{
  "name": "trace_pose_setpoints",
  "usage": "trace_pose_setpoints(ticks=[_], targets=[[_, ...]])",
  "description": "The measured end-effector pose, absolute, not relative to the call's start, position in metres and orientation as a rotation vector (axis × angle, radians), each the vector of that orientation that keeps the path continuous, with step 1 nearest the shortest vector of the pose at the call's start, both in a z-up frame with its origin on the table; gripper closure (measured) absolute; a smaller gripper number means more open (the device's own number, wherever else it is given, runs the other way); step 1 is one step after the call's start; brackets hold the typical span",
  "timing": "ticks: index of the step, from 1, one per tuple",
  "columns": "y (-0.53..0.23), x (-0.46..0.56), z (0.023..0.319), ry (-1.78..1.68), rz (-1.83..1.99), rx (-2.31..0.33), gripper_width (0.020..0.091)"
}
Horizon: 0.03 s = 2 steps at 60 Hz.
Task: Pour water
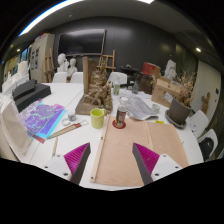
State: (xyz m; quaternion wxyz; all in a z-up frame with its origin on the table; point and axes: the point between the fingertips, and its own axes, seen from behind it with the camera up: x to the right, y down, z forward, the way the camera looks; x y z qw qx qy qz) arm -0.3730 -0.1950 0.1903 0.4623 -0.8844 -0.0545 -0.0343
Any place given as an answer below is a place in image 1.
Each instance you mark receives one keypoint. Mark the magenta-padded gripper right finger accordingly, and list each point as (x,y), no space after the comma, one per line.
(166,166)

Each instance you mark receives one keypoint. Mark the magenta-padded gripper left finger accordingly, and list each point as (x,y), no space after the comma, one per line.
(58,166)

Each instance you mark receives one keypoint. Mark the clear white-capped drink bottle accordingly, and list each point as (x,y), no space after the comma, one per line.
(121,115)

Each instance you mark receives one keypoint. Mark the thin wooden stick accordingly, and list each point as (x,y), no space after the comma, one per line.
(55,146)

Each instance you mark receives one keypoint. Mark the wooden scraper with red band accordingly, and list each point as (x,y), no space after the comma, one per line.
(66,130)

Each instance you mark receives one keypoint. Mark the small yellow tag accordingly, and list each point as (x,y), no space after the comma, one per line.
(159,122)

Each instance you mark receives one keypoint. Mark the small white-lidded paint jar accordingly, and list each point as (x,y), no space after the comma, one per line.
(71,116)

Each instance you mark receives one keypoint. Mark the white chair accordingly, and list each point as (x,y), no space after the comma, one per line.
(213,136)
(200,121)
(122,78)
(59,77)

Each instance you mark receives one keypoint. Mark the white canvas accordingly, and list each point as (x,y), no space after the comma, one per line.
(13,133)

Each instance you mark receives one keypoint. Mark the small glass jar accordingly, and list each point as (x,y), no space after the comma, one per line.
(155,108)

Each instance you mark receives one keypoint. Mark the yellow-green mug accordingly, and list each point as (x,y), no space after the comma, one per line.
(97,119)

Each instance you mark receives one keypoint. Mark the grey newspaper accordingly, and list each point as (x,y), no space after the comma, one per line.
(140,108)

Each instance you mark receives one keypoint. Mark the flat round red coaster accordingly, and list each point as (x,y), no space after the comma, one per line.
(115,126)

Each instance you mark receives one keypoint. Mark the black flat box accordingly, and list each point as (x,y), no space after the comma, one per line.
(24,88)
(35,96)

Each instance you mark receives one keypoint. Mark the brown cardboard box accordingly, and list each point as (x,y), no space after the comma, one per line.
(161,90)

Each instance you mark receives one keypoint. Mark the golden sculpture on wooden base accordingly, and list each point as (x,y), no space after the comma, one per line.
(98,93)

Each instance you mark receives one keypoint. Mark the clear spray bottle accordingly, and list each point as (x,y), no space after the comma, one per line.
(116,87)

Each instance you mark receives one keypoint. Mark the white plaster figure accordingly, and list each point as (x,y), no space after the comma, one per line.
(170,68)

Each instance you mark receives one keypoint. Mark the red box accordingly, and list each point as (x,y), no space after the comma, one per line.
(149,68)

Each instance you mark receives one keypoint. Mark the wooden easel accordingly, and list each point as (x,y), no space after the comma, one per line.
(49,66)
(108,61)

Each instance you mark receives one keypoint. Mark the white plaster bust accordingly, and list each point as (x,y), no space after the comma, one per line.
(62,61)
(72,66)

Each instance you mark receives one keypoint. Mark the beige cabinet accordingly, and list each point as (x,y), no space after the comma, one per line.
(38,56)

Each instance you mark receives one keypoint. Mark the long ceiling light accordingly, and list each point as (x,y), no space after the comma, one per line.
(50,11)

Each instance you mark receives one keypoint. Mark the black wall screen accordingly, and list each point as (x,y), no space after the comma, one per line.
(81,41)

